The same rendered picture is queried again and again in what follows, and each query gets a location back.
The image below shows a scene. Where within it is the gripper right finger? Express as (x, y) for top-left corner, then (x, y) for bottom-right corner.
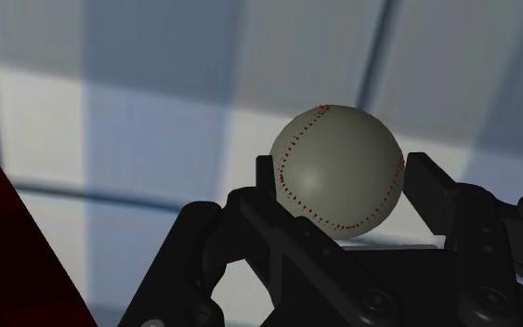
(402, 151), (523, 327)

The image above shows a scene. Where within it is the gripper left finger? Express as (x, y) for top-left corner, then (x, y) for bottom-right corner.
(117, 154), (402, 327)

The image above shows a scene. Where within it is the white baseball with red stitching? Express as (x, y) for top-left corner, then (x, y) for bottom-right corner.
(269, 104), (406, 241)

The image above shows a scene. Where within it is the red robot stand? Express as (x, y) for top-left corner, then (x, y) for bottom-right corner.
(0, 147), (98, 327)

